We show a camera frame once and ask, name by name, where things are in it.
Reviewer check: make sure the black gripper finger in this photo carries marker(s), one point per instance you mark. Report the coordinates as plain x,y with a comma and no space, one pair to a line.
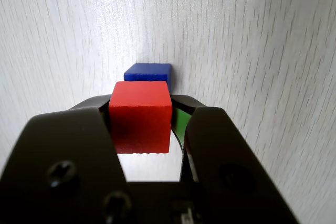
225,166
65,161

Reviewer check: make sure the red cube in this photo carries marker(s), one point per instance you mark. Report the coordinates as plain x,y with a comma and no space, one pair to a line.
140,121

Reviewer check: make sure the blue cube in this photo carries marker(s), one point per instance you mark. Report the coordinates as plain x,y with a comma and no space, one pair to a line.
148,72

